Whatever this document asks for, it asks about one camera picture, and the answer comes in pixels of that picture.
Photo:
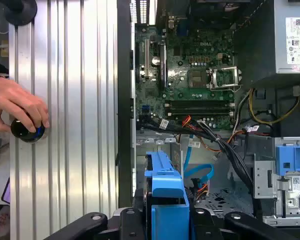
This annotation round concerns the green motherboard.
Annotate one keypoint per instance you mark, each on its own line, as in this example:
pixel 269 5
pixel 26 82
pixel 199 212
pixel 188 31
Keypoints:
pixel 185 100

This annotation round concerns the CPU socket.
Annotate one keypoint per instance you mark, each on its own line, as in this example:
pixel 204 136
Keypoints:
pixel 197 78

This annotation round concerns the grey power supply unit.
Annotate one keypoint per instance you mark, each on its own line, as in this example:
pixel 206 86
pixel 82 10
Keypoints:
pixel 265 37

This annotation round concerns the hard disk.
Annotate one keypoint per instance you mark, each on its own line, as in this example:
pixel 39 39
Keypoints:
pixel 165 185

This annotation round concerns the person's hand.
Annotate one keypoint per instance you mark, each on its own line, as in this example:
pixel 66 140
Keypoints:
pixel 12 102

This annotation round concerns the black round knob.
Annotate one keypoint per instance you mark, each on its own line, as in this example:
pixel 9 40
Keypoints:
pixel 21 11

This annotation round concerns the metal drive cage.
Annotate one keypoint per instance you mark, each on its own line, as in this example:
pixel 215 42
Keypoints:
pixel 262 180

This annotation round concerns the metal locking lever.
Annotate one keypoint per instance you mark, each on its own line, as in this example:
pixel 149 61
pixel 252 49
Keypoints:
pixel 225 86

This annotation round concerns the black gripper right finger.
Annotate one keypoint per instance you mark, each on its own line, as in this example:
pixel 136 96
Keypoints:
pixel 205 225

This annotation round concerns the blue plastic drive bracket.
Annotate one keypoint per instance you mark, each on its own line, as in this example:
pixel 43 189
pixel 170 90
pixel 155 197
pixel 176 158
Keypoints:
pixel 287 157

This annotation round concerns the metal socket cover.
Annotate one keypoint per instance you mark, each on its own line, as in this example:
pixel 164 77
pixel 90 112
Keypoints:
pixel 213 78

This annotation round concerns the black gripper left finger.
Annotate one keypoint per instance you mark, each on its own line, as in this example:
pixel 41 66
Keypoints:
pixel 130 225

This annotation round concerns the black RAM slot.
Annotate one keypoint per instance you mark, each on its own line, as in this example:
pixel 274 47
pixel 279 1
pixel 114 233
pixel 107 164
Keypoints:
pixel 197 113
pixel 197 103

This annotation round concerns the metal disk bay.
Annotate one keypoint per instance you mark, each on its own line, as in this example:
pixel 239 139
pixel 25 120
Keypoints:
pixel 165 140

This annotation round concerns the black open PC case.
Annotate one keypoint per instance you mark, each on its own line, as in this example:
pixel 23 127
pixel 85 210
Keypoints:
pixel 125 100

